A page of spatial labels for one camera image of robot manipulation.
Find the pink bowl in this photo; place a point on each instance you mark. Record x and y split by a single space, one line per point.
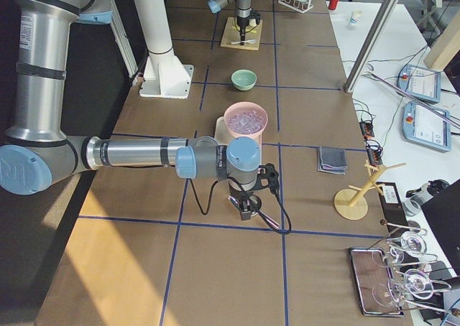
242 107

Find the upper teach pendant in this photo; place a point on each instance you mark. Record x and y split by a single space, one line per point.
421 83

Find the cream plastic tray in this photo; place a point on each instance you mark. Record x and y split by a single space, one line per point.
220 131

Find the aluminium frame post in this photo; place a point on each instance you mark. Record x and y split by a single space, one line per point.
372 37

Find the paper cup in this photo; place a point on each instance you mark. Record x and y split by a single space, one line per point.
354 18

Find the lower teach pendant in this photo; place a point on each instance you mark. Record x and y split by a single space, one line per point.
422 127

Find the metal tray with glasses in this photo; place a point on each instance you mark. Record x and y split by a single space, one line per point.
391 276

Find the teach pendant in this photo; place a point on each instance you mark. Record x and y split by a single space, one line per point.
421 83
422 127

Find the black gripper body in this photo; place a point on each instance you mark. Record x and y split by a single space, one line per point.
242 197
243 24

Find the pile of ice cubes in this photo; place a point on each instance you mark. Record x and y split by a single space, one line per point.
248 122

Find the wooden mug tree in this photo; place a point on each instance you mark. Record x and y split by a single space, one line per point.
350 202

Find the mint green bowl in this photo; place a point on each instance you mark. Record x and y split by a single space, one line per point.
243 80

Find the white plastic spoon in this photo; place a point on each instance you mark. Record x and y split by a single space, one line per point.
248 41

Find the grey folded cloth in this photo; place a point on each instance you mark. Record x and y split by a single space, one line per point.
331 160

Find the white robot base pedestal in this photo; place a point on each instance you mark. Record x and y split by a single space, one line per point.
164 75

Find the bamboo cutting board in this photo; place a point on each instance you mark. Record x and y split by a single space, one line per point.
231 34

